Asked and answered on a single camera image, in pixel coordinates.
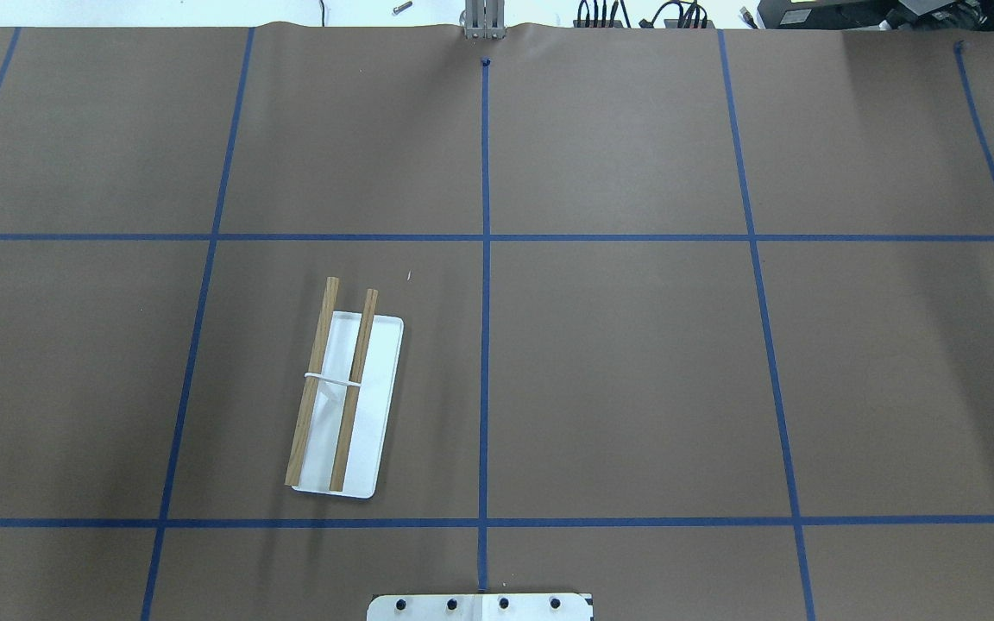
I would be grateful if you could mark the right wooden rack bar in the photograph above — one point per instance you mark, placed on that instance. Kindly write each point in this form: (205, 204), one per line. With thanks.
(351, 397)

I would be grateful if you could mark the wooden rack bar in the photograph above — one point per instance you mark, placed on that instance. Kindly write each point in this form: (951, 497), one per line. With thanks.
(311, 378)
(351, 397)

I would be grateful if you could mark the white towel rack base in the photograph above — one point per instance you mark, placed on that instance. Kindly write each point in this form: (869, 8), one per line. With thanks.
(372, 410)

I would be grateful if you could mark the left wooden rack bar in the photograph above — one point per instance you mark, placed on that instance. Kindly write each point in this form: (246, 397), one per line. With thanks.
(311, 378)

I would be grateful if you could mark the brown paper table mat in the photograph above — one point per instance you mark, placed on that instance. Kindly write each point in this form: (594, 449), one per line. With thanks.
(699, 323)

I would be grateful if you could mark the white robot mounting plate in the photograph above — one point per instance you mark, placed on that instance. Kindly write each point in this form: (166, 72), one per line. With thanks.
(482, 606)

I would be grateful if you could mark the aluminium frame post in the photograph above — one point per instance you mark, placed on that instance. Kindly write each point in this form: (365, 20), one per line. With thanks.
(484, 20)

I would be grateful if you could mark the black usb hub with cables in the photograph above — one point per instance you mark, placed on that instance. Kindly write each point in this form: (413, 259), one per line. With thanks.
(649, 15)

